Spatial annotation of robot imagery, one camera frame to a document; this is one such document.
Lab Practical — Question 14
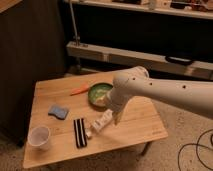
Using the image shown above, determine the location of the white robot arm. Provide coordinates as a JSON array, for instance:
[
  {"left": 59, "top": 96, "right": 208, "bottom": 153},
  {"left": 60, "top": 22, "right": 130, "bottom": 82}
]
[{"left": 104, "top": 66, "right": 213, "bottom": 123}]

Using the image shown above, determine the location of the metal pole stand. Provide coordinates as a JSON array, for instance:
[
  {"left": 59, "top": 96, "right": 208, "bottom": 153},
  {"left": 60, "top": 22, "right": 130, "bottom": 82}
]
[{"left": 68, "top": 0, "right": 82, "bottom": 74}]

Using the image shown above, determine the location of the green plate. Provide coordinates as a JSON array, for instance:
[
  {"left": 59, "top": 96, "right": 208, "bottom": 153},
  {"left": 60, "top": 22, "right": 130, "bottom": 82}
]
[{"left": 88, "top": 82, "right": 113, "bottom": 107}]

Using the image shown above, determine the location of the black handle on beam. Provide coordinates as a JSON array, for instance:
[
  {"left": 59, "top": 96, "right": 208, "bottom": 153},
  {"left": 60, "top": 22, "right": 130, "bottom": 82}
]
[{"left": 165, "top": 56, "right": 195, "bottom": 66}]

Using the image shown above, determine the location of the orange carrot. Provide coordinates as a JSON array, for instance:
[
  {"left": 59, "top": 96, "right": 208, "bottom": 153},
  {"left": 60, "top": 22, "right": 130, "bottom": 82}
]
[{"left": 70, "top": 86, "right": 90, "bottom": 96}]

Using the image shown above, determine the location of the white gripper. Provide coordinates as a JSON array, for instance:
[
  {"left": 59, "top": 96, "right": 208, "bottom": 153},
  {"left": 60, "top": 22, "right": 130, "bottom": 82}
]
[{"left": 104, "top": 88, "right": 132, "bottom": 125}]

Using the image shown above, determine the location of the black cable on floor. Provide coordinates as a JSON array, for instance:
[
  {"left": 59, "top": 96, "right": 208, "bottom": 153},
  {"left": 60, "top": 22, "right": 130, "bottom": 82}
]
[{"left": 177, "top": 129, "right": 213, "bottom": 171}]

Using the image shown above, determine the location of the long white shelf beam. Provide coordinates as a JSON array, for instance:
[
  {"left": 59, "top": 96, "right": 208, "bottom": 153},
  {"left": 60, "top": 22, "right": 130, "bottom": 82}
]
[{"left": 66, "top": 41, "right": 213, "bottom": 80}]

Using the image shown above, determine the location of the blue sponge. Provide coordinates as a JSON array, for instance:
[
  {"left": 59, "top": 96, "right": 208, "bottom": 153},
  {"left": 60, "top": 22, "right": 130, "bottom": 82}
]
[{"left": 48, "top": 105, "right": 69, "bottom": 120}]

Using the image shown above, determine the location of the upper white shelf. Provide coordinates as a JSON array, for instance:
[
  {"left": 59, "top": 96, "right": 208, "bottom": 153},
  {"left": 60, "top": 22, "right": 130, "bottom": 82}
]
[{"left": 63, "top": 0, "right": 213, "bottom": 20}]

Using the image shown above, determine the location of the wooden folding table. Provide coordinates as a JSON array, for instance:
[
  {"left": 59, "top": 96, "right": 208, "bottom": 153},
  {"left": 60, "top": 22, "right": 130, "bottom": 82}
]
[{"left": 23, "top": 72, "right": 168, "bottom": 168}]

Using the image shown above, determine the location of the white paper cup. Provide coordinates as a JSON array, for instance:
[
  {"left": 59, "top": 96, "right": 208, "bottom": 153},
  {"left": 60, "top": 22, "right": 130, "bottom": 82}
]
[{"left": 28, "top": 126, "right": 51, "bottom": 150}]

